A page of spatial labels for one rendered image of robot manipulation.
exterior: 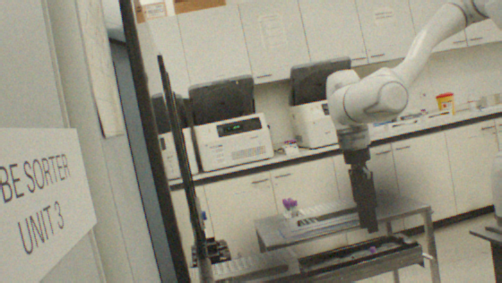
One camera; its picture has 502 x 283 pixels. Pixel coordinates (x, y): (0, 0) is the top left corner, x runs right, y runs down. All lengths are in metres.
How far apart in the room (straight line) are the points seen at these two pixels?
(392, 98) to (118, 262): 0.93
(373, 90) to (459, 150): 3.15
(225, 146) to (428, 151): 1.69
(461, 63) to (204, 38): 2.59
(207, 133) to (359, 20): 1.67
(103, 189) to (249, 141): 3.38
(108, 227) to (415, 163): 3.84
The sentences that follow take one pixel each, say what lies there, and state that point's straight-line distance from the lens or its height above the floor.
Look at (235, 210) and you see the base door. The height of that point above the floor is 0.57.
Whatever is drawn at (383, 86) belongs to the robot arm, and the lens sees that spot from 1.08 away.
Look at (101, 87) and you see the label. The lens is 0.23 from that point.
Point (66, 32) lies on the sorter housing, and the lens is 0.19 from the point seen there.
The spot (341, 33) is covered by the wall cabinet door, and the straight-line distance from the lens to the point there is 4.11.
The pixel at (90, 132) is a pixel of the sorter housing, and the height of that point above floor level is 1.25.
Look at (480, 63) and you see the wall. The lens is 5.13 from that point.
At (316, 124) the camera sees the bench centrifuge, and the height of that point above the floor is 1.09.
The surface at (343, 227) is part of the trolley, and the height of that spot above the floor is 0.82.
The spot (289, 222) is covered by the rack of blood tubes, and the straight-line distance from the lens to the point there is 1.62.
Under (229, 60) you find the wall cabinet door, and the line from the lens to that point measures 3.87.
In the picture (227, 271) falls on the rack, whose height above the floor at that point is 0.86.
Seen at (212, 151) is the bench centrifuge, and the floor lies 1.05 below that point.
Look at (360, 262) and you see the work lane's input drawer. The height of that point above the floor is 0.80.
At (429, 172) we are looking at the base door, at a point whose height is 0.50.
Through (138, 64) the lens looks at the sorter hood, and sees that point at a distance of 0.30.
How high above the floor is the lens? 1.25
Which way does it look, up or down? 3 degrees down
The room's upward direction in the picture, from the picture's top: 12 degrees counter-clockwise
